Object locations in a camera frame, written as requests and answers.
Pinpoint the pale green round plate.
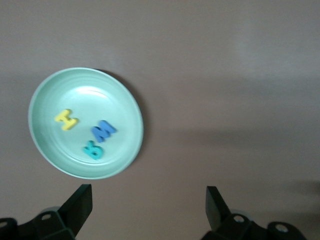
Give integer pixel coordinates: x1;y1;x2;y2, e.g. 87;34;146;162
27;67;144;180

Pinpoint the teal foam capital letter R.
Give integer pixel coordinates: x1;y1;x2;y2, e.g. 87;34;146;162
82;139;104;161

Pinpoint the brown table cover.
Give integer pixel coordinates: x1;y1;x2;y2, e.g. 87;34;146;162
0;0;320;240

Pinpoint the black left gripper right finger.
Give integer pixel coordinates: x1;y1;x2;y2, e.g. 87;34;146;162
199;186;306;240

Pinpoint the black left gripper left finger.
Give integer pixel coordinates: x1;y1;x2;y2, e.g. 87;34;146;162
0;184;94;240

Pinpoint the yellow foam capital letter H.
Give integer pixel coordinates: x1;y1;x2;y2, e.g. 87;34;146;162
53;108;79;131

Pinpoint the blue foam capital letter M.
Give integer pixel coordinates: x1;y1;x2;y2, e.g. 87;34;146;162
90;119;118;144

